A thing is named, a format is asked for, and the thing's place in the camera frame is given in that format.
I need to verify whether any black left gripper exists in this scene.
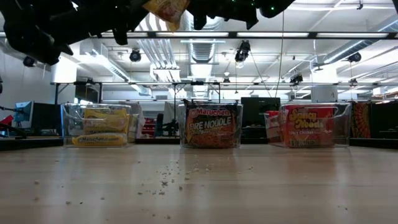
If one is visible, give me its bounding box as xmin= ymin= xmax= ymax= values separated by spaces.
xmin=49 ymin=0 xmax=150 ymax=46

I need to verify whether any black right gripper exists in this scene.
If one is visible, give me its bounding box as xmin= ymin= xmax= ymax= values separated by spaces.
xmin=186 ymin=0 xmax=296 ymax=31

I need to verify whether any white cover cloth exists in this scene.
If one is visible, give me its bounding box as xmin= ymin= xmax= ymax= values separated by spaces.
xmin=129 ymin=101 xmax=146 ymax=138

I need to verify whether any large black monitor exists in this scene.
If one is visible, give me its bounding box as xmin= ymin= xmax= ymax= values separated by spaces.
xmin=241 ymin=96 xmax=281 ymax=139

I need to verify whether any red storage rack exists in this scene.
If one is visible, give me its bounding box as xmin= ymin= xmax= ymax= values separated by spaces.
xmin=142 ymin=116 xmax=158 ymax=138

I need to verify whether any black background equipment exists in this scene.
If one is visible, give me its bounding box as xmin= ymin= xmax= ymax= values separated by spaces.
xmin=154 ymin=112 xmax=179 ymax=138

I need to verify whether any clear plastic bin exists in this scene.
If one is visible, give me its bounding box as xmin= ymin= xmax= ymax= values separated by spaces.
xmin=264 ymin=102 xmax=353 ymax=148
xmin=61 ymin=103 xmax=140 ymax=147
xmin=177 ymin=103 xmax=244 ymax=149

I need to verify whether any dark computer monitor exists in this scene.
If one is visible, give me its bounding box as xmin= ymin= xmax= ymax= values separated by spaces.
xmin=30 ymin=102 xmax=63 ymax=131

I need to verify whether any computer monitor with blue screen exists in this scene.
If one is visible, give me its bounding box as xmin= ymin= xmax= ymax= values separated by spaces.
xmin=14 ymin=101 xmax=34 ymax=124

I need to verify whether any red tool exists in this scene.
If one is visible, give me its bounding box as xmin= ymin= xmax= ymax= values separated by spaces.
xmin=0 ymin=114 xmax=15 ymax=126

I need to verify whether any brown patterned panel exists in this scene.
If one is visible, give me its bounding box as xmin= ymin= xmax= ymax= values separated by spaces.
xmin=351 ymin=101 xmax=371 ymax=138

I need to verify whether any silver ceiling duct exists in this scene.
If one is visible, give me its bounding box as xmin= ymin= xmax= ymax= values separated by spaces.
xmin=182 ymin=18 xmax=226 ymax=100

